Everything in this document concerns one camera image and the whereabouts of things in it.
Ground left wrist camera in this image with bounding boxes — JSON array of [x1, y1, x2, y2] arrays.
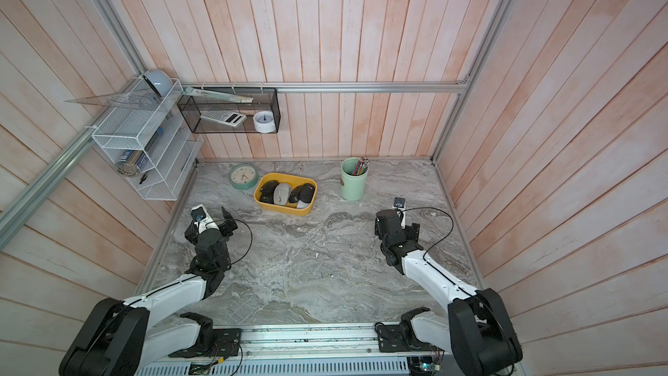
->
[[191, 205, 217, 233]]

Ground black wire basket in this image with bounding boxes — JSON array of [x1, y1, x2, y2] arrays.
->
[[177, 86, 282, 134]]

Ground pens in cup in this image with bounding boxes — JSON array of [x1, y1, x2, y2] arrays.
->
[[351, 157, 370, 176]]

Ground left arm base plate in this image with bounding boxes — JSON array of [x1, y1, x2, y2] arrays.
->
[[169, 328, 242, 359]]

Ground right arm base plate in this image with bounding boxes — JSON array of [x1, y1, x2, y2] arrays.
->
[[373, 322, 416, 353]]

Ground green round clock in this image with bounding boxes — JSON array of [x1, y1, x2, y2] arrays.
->
[[229, 164, 259, 191]]

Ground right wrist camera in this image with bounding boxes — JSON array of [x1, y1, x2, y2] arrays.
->
[[393, 197, 406, 220]]

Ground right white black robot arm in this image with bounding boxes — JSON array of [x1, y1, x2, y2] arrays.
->
[[374, 207, 524, 375]]

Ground green pen cup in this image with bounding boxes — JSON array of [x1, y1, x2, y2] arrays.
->
[[340, 158, 368, 201]]

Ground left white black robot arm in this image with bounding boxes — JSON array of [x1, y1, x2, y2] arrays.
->
[[58, 205, 240, 375]]

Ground black mouse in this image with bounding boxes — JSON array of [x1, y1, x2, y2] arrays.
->
[[297, 183, 316, 205], [259, 180, 279, 205], [288, 186, 303, 204]]

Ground yellow plastic storage box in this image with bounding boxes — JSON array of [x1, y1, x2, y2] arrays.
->
[[254, 172, 318, 217]]

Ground aluminium front rail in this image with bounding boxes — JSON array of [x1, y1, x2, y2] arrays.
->
[[90, 318, 525, 364]]

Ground white wire shelf rack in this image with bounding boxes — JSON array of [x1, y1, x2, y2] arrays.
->
[[92, 78, 203, 201]]

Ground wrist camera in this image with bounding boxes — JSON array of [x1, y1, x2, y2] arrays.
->
[[393, 197, 406, 220], [191, 205, 217, 233]]

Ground rolled items on shelf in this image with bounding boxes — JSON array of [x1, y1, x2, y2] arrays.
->
[[116, 127, 163, 178]]

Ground green ruler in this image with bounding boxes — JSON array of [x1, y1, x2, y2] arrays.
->
[[183, 87, 253, 104]]

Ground white tape roll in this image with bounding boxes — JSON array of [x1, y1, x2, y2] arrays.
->
[[253, 111, 277, 134]]

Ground white calculator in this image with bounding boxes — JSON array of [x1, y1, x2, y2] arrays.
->
[[201, 110, 247, 128]]

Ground grey round speaker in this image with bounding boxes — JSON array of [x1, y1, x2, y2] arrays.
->
[[142, 69, 173, 97]]

